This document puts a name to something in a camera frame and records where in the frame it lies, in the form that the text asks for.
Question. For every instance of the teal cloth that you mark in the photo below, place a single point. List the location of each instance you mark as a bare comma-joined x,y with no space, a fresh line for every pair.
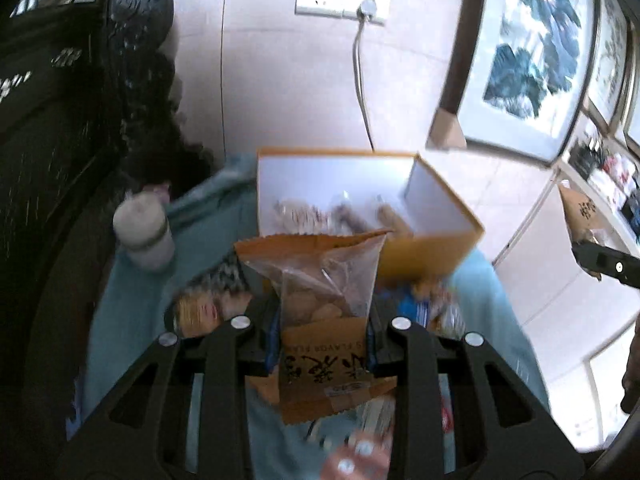
145,305

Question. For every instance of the red snack packet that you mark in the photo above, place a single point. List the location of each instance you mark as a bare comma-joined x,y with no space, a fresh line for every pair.
355,462

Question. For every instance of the narrow framed painting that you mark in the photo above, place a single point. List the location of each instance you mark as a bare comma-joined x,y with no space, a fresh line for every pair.
607,60

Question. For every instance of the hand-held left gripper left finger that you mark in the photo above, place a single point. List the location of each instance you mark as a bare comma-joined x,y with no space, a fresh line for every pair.
272,342

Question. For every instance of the orange cardboard box white inside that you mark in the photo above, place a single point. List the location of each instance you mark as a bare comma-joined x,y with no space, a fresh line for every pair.
430,252

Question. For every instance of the black white patterned packet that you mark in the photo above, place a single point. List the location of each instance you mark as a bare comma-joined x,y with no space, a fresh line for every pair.
227,275

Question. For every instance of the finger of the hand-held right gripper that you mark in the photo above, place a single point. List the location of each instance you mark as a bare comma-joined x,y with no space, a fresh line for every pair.
605,262

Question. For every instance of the cardboard corner protector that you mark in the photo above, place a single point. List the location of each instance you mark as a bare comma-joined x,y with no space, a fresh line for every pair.
447,132

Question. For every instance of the pile of assorted clutter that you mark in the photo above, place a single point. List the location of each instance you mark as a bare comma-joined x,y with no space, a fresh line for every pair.
607,170

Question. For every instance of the white round jar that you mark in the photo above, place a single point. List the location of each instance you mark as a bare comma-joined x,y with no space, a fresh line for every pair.
142,230

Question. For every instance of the grey plug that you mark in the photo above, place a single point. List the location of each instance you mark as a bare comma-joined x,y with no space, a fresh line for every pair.
368,8

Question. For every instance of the small orange snack packet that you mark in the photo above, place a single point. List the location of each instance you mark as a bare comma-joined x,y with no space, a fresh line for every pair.
582,210

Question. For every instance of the orange printed snack packet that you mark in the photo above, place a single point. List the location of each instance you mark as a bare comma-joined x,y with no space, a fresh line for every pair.
197,312

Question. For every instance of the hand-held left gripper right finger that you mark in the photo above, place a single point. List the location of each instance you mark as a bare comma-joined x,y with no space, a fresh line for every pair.
379,355

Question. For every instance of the orange snack packet clear window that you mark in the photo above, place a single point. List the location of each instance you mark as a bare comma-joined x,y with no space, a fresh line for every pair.
320,280

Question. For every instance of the dark carved wooden furniture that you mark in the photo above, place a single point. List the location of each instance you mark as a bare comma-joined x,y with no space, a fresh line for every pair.
50,135

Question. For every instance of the large framed landscape painting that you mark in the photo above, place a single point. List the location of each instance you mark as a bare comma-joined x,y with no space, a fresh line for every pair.
530,50

